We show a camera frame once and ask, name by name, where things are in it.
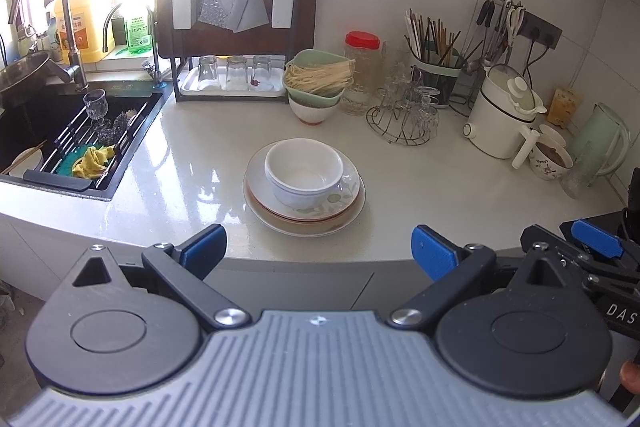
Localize yellow cloth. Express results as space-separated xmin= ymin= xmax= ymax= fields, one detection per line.
xmin=71 ymin=145 xmax=117 ymax=180

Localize black kitchen sink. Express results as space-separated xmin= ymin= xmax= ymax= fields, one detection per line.
xmin=0 ymin=79 xmax=167 ymax=202

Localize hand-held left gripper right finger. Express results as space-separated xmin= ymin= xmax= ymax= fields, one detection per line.
xmin=389 ymin=224 xmax=572 ymax=327

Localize dark wall power strip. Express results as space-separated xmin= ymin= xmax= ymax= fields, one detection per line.
xmin=520 ymin=13 xmax=562 ymax=50

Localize brown cutting board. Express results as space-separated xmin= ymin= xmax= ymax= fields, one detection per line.
xmin=155 ymin=0 xmax=320 ymax=58

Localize white tray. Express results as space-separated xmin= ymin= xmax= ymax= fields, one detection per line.
xmin=178 ymin=65 xmax=289 ymax=98

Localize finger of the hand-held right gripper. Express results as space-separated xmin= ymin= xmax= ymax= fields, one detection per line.
xmin=520 ymin=226 xmax=617 ymax=281
xmin=559 ymin=219 xmax=640 ymax=261

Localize green detergent bottle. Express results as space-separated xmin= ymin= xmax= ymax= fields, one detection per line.
xmin=125 ymin=7 xmax=154 ymax=54

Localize steel pot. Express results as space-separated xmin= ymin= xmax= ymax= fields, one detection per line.
xmin=0 ymin=52 xmax=77 ymax=108

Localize glass jar red lid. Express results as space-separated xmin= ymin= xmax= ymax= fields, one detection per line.
xmin=344 ymin=31 xmax=384 ymax=108

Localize black sink drain rack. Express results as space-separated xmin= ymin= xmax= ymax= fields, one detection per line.
xmin=22 ymin=99 xmax=157 ymax=194

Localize cut glass wine glass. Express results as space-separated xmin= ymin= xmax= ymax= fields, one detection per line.
xmin=83 ymin=89 xmax=112 ymax=134

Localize steel wool scrubber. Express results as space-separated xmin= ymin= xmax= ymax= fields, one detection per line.
xmin=97 ymin=109 xmax=139 ymax=146

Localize bundle of chopsticks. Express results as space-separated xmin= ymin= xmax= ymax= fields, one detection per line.
xmin=404 ymin=8 xmax=464 ymax=68

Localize white bowl brown base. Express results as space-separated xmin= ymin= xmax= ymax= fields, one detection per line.
xmin=288 ymin=96 xmax=342 ymax=126

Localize teal sponge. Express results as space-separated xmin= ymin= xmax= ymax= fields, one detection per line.
xmin=54 ymin=147 xmax=84 ymax=176

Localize wire glass rack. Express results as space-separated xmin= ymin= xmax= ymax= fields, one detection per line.
xmin=366 ymin=72 xmax=441 ymax=149

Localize green colander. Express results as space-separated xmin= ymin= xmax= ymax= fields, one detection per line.
xmin=282 ymin=49 xmax=357 ymax=108

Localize small steel faucet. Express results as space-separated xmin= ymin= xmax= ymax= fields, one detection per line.
xmin=102 ymin=2 xmax=164 ymax=86

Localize white plate dark rim line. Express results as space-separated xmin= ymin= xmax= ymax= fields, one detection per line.
xmin=245 ymin=177 xmax=365 ymax=224

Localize person's right hand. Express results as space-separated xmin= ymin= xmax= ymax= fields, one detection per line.
xmin=619 ymin=359 xmax=640 ymax=396

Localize floral bowl with brown food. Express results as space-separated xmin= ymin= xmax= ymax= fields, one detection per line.
xmin=529 ymin=142 xmax=576 ymax=182

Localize small white ceramic bowl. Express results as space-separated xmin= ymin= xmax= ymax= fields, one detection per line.
xmin=537 ymin=124 xmax=569 ymax=148

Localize dry noodles bundle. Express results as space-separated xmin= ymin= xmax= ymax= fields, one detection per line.
xmin=286 ymin=61 xmax=357 ymax=96

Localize white electric pot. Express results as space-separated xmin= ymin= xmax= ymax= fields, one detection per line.
xmin=462 ymin=63 xmax=549 ymax=170

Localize white-handled scissors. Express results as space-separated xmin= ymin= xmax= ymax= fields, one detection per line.
xmin=506 ymin=4 xmax=527 ymax=43

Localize yellow box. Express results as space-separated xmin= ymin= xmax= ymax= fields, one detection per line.
xmin=547 ymin=87 xmax=584 ymax=128

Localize yellow oil bottle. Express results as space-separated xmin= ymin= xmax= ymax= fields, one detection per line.
xmin=54 ymin=0 xmax=117 ymax=64

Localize pale green kettle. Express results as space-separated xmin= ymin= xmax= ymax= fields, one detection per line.
xmin=570 ymin=103 xmax=632 ymax=178

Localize cluster of clear drinking glasses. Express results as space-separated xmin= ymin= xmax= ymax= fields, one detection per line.
xmin=382 ymin=49 xmax=441 ymax=140

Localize green chopstick holder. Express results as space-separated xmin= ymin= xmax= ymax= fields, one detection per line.
xmin=411 ymin=52 xmax=464 ymax=108

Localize tall steel faucet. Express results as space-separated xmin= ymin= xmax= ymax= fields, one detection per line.
xmin=8 ymin=0 xmax=90 ymax=91

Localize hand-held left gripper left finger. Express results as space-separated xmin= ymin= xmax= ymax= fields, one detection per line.
xmin=70 ymin=223 xmax=252 ymax=329

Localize grey base cabinet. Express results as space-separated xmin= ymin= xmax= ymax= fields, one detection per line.
xmin=0 ymin=208 xmax=527 ymax=319

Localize clear glass tumbler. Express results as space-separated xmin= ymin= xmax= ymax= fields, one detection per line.
xmin=251 ymin=55 xmax=274 ymax=88
xmin=224 ymin=55 xmax=250 ymax=91
xmin=197 ymin=55 xmax=220 ymax=84

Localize white plate red flower print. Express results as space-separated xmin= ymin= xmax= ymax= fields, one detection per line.
xmin=248 ymin=142 xmax=362 ymax=216

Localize white plate faint flower print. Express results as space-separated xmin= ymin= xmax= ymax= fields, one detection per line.
xmin=243 ymin=182 xmax=366 ymax=237

